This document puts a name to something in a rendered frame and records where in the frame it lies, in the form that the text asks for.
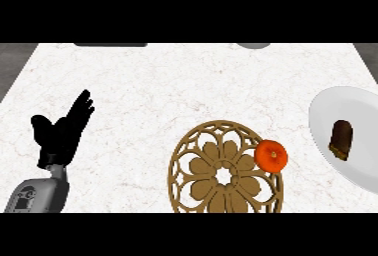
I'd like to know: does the dark brown chocolate-coated bar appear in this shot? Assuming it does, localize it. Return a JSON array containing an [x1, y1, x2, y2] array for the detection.
[[328, 119, 354, 162]]

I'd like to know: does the pale grey rounded object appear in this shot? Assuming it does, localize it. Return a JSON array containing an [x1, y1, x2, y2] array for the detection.
[[236, 42, 272, 50]]

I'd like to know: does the brown openwork round placemat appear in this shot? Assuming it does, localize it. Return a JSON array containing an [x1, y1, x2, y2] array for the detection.
[[167, 119, 285, 214]]

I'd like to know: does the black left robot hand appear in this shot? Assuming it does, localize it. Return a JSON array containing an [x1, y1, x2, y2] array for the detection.
[[30, 89, 96, 170]]

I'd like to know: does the white round plate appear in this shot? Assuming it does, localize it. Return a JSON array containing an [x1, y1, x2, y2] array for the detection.
[[307, 85, 378, 195]]

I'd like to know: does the orange sweet potato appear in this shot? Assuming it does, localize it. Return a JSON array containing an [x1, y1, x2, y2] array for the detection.
[[253, 139, 289, 174]]

